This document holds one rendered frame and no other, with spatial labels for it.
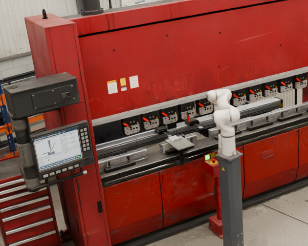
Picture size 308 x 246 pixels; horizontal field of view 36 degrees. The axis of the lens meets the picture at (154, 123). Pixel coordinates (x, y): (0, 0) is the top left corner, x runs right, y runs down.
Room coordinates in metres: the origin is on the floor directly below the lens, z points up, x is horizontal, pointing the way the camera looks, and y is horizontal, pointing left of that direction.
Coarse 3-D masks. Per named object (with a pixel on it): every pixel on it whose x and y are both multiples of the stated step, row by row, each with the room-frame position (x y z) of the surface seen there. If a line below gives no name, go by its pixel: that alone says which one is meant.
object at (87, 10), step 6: (84, 0) 4.11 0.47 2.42; (90, 0) 4.10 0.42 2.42; (96, 0) 4.12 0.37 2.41; (84, 6) 4.12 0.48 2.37; (90, 6) 4.10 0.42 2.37; (96, 6) 4.11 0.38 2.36; (84, 12) 4.10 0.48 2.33; (90, 12) 4.08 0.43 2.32; (96, 12) 4.09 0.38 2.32; (102, 12) 4.13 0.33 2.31
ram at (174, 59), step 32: (288, 0) 4.82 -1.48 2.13; (128, 32) 4.14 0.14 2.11; (160, 32) 4.26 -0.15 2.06; (192, 32) 4.39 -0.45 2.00; (224, 32) 4.52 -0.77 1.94; (256, 32) 4.67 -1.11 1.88; (288, 32) 4.82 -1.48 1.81; (96, 64) 4.02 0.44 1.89; (128, 64) 4.13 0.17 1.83; (160, 64) 4.25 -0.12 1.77; (192, 64) 4.38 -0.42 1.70; (224, 64) 4.52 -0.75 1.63; (256, 64) 4.66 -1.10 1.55; (288, 64) 4.82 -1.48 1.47; (96, 96) 4.00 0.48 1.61; (128, 96) 4.11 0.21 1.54; (160, 96) 4.24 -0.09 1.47
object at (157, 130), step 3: (162, 126) 4.56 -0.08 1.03; (165, 126) 4.55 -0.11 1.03; (156, 129) 4.52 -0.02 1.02; (159, 129) 4.48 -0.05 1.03; (162, 129) 4.49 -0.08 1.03; (165, 129) 4.50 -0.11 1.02; (156, 132) 4.51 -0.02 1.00; (159, 132) 4.46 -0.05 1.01; (162, 132) 4.47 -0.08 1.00; (165, 132) 4.46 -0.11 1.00; (168, 135) 4.38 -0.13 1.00; (171, 135) 4.37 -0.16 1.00
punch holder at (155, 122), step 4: (148, 112) 4.18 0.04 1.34; (152, 112) 4.20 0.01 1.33; (156, 112) 4.21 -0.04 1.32; (140, 116) 4.23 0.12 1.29; (144, 116) 4.16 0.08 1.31; (148, 116) 4.18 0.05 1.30; (152, 116) 4.19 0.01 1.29; (156, 116) 4.21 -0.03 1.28; (144, 120) 4.16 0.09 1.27; (152, 120) 4.19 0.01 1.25; (156, 120) 4.21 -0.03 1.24; (144, 124) 4.16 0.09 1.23; (148, 124) 4.17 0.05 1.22; (152, 124) 4.19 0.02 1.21; (156, 124) 4.20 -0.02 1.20; (144, 128) 4.18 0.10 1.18; (148, 128) 4.17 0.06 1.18
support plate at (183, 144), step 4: (168, 140) 4.26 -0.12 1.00; (180, 140) 4.23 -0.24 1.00; (184, 140) 4.22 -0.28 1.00; (172, 144) 4.15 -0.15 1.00; (176, 144) 4.14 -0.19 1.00; (180, 144) 4.13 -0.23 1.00; (184, 144) 4.12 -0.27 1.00; (188, 144) 4.11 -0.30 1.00; (192, 144) 4.10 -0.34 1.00; (176, 148) 4.05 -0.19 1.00; (180, 148) 4.04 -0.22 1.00; (184, 148) 4.05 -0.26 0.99
